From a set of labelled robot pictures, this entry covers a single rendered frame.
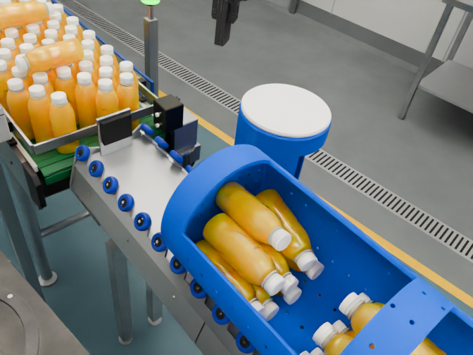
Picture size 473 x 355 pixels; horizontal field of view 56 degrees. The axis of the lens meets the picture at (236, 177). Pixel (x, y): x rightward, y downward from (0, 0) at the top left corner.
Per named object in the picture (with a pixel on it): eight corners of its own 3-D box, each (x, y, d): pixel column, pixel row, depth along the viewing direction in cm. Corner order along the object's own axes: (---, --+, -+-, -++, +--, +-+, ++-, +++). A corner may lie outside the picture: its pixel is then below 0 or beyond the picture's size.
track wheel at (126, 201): (131, 199, 106) (138, 200, 108) (122, 189, 109) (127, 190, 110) (123, 215, 107) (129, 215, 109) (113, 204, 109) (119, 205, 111)
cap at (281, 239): (277, 247, 85) (284, 253, 84) (266, 244, 82) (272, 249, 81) (288, 230, 84) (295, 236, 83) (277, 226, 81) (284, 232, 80)
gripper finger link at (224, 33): (229, -6, 67) (234, -5, 67) (224, 38, 71) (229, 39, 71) (222, 0, 65) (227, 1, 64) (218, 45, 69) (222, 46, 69)
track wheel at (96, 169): (101, 165, 114) (107, 167, 116) (93, 156, 116) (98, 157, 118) (92, 179, 115) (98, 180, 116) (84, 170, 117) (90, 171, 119)
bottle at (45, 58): (71, 43, 134) (16, 58, 125) (76, 33, 128) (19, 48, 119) (82, 63, 134) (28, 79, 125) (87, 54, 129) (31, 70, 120)
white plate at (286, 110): (246, 132, 123) (245, 136, 124) (341, 136, 127) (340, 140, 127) (237, 80, 143) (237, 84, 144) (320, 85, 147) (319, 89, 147)
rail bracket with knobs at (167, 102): (160, 139, 138) (160, 112, 131) (147, 127, 142) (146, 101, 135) (186, 129, 144) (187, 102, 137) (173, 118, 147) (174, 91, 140)
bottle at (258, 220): (228, 210, 97) (277, 255, 86) (208, 203, 92) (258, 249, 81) (244, 184, 96) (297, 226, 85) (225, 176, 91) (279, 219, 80)
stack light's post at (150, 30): (153, 229, 227) (148, 21, 153) (148, 224, 229) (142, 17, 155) (160, 225, 229) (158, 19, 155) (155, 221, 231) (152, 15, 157)
